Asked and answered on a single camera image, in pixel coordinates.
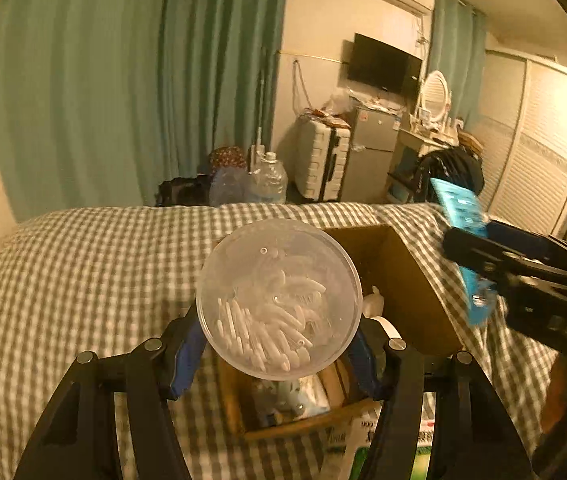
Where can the green curtain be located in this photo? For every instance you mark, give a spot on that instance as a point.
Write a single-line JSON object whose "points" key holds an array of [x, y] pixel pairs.
{"points": [[457, 50], [103, 100]]}

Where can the green curtain right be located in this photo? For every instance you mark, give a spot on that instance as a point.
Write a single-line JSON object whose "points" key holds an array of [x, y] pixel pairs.
{"points": [[457, 50]]}

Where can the clear plastic swab jar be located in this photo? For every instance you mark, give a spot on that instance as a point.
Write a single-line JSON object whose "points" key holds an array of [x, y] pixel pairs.
{"points": [[279, 299]]}

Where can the dark patterned bag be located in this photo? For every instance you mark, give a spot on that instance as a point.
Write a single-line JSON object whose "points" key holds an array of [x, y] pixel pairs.
{"points": [[227, 157]]}

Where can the white suitcase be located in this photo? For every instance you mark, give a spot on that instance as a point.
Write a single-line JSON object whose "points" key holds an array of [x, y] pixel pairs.
{"points": [[322, 149]]}

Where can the black wall television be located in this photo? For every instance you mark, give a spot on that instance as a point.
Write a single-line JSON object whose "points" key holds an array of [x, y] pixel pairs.
{"points": [[384, 67]]}

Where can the teal blister pill pack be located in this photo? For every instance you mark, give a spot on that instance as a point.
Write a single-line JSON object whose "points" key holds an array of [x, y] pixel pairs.
{"points": [[463, 211]]}

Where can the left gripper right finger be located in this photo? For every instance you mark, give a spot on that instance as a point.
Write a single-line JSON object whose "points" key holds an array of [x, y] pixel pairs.
{"points": [[473, 436]]}

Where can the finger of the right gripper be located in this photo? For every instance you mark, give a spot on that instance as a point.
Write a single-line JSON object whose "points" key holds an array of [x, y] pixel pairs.
{"points": [[534, 246], [477, 253]]}

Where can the white bear figurine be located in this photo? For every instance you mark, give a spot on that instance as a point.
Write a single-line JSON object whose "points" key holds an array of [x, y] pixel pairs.
{"points": [[373, 305]]}

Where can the floral tissue pack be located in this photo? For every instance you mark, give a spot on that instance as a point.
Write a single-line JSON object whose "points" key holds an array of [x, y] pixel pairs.
{"points": [[279, 403]]}

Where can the black jacket on chair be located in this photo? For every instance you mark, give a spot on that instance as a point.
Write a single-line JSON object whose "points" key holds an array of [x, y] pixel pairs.
{"points": [[456, 165]]}

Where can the green white medicine box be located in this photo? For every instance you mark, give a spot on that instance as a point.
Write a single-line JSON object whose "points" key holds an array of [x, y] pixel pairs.
{"points": [[348, 445]]}

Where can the checkered bed sheet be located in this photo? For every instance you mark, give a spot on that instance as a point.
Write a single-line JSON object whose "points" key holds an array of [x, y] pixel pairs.
{"points": [[106, 279]]}

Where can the white louvered wardrobe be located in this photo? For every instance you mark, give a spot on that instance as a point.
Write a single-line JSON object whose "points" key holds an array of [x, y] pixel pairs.
{"points": [[522, 125]]}

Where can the white oval vanity mirror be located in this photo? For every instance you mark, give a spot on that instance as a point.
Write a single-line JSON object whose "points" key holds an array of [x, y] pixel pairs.
{"points": [[434, 98]]}

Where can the brown cardboard box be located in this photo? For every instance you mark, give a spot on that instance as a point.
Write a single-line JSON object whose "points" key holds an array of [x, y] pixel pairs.
{"points": [[411, 304]]}

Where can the green curtain left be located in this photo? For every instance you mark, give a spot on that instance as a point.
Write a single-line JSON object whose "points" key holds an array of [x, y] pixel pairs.
{"points": [[103, 100]]}

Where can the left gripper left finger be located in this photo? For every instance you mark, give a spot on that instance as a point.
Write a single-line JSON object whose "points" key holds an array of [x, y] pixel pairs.
{"points": [[75, 437]]}

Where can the large clear water bottle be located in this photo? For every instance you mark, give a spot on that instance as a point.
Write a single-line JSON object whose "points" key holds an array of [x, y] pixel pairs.
{"points": [[269, 181]]}

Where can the silver mini fridge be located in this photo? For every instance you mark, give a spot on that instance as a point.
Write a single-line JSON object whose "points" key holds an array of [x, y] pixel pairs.
{"points": [[371, 149]]}

